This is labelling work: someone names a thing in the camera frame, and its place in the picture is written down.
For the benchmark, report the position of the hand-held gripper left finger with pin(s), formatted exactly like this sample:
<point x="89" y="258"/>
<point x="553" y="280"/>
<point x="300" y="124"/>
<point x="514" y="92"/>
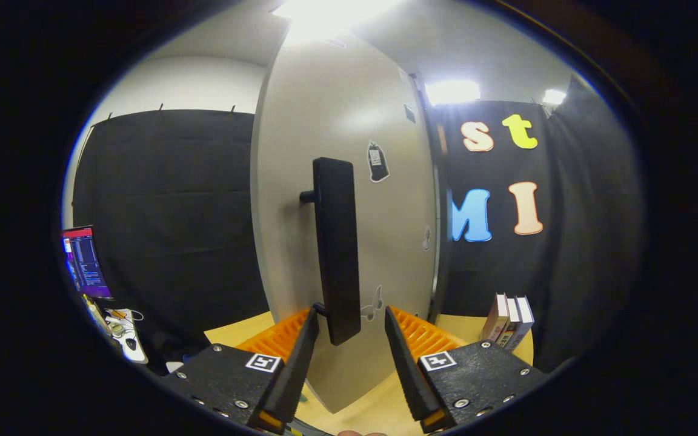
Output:
<point x="300" y="363"/>

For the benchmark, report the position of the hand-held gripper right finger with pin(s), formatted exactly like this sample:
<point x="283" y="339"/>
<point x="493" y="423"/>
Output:
<point x="406" y="363"/>

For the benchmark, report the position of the beige cabinet door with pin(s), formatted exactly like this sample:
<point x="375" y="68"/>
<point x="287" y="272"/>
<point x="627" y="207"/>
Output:
<point x="288" y="254"/>

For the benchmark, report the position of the dark blue cover book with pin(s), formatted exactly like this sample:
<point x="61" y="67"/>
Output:
<point x="525" y="321"/>

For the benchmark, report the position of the black backdrop cloth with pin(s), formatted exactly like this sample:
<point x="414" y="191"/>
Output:
<point x="579" y="242"/>
<point x="173" y="212"/>

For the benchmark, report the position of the computer monitor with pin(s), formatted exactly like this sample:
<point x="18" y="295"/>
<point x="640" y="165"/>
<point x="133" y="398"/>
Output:
<point x="85" y="263"/>

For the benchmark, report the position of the large ceiling light panel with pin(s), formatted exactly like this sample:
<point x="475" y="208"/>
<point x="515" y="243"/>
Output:
<point x="331" y="15"/>

